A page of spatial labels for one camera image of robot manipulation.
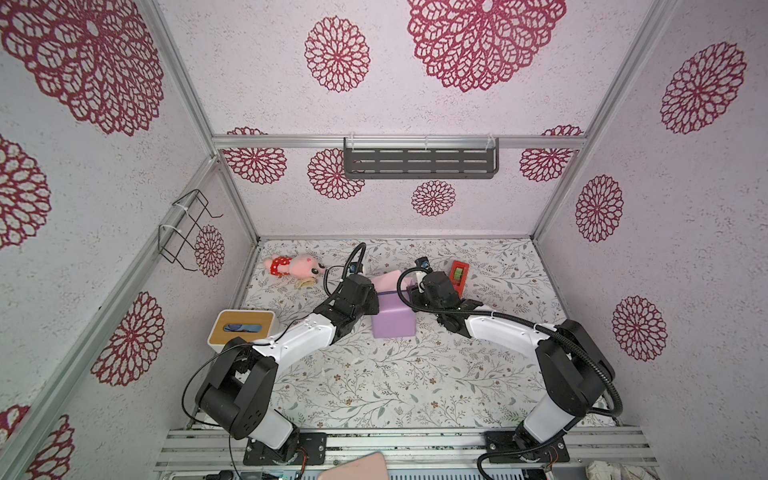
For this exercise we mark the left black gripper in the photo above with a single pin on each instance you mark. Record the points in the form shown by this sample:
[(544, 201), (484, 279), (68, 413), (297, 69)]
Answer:
[(373, 305)]

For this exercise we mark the white wooden tissue box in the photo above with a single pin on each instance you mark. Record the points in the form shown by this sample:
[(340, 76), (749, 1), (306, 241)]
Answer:
[(250, 325)]

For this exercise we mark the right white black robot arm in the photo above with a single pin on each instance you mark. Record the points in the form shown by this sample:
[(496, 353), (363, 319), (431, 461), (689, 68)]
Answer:
[(578, 378)]

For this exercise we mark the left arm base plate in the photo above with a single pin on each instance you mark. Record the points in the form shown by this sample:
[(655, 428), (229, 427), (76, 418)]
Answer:
[(300, 448)]

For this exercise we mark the pink wrapping paper sheet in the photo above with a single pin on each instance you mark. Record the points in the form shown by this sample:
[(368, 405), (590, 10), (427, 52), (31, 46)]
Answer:
[(395, 319)]

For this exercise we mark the black wire wall rack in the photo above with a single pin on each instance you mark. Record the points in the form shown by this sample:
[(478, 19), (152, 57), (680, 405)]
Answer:
[(172, 238)]

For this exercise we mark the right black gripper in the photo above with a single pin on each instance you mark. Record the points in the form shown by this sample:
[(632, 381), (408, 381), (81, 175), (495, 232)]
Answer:
[(415, 297)]

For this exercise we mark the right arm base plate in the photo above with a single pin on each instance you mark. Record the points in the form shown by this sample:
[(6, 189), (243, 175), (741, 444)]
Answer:
[(506, 446)]

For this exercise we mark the grey wall shelf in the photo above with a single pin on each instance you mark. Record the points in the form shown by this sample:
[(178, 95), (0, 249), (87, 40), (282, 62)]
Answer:
[(419, 163)]

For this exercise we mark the white cloth bottom right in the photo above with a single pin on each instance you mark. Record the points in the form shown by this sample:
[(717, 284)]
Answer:
[(601, 470)]

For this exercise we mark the pink plush toy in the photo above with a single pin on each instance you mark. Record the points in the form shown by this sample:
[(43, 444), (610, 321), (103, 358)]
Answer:
[(300, 267)]

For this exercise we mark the red tape dispenser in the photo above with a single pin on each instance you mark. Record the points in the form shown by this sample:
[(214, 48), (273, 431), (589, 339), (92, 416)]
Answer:
[(459, 274)]

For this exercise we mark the pink cloth at bottom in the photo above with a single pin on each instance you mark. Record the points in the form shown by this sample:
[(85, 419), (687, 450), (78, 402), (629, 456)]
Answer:
[(369, 467)]

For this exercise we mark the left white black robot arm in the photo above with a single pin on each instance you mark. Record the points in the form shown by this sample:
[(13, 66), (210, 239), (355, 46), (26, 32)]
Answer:
[(237, 389)]

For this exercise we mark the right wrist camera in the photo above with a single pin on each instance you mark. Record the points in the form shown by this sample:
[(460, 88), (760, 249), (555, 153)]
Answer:
[(423, 268)]

